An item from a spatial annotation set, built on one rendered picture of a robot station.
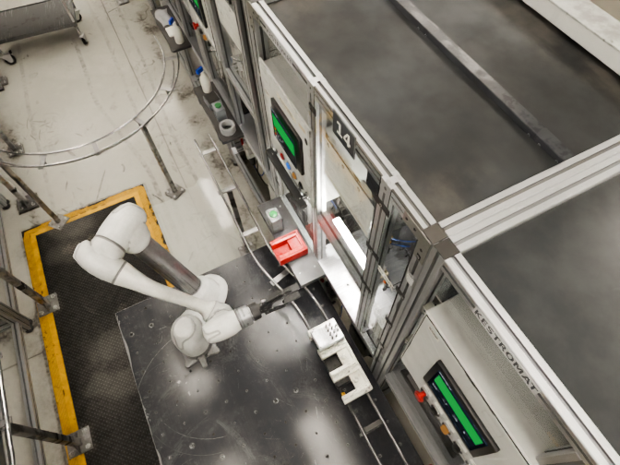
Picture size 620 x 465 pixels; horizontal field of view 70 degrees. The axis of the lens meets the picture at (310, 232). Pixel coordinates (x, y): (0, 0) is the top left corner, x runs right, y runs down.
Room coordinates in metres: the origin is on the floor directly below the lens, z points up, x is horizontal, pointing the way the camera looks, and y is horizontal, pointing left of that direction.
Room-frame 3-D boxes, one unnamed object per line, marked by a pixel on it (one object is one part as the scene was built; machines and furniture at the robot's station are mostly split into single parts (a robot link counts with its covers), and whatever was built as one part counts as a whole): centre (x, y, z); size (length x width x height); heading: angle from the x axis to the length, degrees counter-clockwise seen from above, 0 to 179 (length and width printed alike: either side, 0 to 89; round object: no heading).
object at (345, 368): (0.52, -0.10, 0.84); 0.36 x 0.14 x 0.10; 24
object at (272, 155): (1.20, 0.09, 1.37); 0.36 x 0.04 x 0.04; 24
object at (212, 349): (0.66, 0.60, 0.71); 0.22 x 0.18 x 0.06; 24
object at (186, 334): (0.69, 0.60, 0.85); 0.18 x 0.16 x 0.22; 157
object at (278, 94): (1.26, -0.03, 1.60); 0.42 x 0.29 x 0.46; 24
